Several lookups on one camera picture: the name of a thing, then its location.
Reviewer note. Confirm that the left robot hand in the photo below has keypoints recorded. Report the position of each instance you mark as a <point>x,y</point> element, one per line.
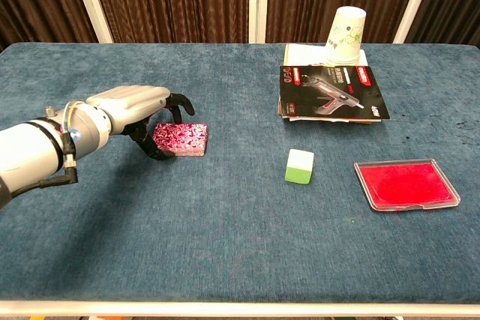
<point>131,100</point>

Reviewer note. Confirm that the white and pink box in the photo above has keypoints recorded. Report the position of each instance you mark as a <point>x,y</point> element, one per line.
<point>185,138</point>

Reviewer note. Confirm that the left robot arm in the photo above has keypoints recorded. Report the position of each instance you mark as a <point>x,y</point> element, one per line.
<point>33,151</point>

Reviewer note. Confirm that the blue table cloth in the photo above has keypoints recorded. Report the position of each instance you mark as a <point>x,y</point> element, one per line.
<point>187,230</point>

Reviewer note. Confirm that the green and white cube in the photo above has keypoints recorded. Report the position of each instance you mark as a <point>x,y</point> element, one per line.
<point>299,166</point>

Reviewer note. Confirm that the black glue gun package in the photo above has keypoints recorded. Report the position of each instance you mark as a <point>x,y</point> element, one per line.
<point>330,91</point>

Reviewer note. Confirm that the paper and cardboard sheets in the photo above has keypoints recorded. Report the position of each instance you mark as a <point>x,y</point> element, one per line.
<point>330,120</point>

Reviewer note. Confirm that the red ink pad clear case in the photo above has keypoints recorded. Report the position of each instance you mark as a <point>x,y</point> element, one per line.
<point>407,183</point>

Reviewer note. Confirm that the white frame post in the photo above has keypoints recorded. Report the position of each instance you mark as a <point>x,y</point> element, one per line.
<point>416,1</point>
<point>258,1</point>
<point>90,1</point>

